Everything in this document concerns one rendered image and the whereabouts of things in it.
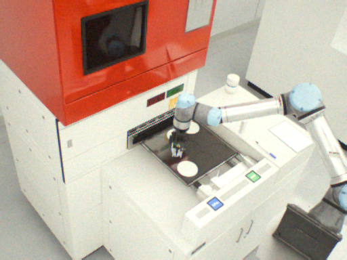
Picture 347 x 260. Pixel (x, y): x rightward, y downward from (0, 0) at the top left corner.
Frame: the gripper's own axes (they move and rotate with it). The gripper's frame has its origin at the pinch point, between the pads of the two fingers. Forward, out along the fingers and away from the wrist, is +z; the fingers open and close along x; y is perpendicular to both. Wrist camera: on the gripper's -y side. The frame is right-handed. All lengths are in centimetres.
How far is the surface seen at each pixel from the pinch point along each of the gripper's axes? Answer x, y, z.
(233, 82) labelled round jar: 29, -56, -6
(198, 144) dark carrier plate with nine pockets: 11.7, -17.3, 8.9
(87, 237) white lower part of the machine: -44, 5, 72
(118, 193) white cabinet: -25.4, 8.9, 23.9
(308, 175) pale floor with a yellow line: 117, -90, 97
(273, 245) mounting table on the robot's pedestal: 47, 34, 17
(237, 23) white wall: 70, -317, 84
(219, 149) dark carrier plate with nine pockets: 23.1, -15.1, 8.9
